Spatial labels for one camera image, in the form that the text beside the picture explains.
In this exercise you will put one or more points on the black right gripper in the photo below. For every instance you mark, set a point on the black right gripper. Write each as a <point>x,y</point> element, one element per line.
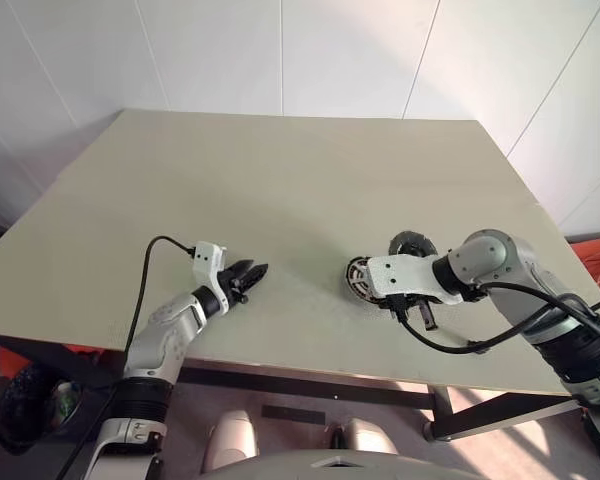
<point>410,302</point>

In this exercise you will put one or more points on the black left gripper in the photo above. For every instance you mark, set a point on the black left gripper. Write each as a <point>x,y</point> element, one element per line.
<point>232,287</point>

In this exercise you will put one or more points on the grey motor end cap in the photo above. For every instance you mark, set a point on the grey motor end cap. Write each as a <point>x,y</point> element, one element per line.
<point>410,245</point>

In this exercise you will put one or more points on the motor stator with copper windings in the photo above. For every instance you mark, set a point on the motor stator with copper windings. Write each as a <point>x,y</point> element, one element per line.
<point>354,297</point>

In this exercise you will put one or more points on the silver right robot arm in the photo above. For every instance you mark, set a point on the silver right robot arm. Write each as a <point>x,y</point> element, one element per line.
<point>490,255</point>

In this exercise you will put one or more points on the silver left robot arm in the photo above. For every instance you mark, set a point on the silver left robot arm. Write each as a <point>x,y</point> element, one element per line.
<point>165,330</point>

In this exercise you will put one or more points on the beige right robot leg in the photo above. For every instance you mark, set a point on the beige right robot leg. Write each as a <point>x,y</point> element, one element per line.
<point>367,437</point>

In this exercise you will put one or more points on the beige robot leg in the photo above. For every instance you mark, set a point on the beige robot leg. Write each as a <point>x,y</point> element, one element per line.
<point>367,437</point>
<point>230,440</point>

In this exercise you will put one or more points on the black floor tape strip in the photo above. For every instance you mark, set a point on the black floor tape strip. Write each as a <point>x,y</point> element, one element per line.
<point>294,415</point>

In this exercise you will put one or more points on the beige left robot leg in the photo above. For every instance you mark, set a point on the beige left robot leg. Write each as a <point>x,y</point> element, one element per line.
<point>230,440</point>

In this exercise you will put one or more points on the grey robot torso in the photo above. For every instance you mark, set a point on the grey robot torso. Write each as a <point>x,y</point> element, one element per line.
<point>305,467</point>

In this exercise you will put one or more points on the plastic bottle green label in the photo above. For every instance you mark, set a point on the plastic bottle green label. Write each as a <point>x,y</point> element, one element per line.
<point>66,402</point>

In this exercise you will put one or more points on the orange bag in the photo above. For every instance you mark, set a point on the orange bag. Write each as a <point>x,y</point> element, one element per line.
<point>5,362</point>

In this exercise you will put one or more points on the black speckled round shape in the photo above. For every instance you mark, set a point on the black speckled round shape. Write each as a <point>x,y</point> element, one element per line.
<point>20,410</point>

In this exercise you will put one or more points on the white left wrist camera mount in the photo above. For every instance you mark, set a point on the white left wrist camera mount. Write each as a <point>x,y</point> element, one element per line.
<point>207,260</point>

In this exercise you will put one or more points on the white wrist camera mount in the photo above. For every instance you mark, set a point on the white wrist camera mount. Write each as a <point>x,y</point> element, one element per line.
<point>405,277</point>
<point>207,260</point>

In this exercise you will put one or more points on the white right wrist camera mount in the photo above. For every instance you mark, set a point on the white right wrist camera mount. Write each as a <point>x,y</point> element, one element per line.
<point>405,277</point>

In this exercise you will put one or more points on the black metal table frame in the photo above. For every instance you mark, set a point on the black metal table frame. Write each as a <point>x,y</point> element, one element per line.
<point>505,407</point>

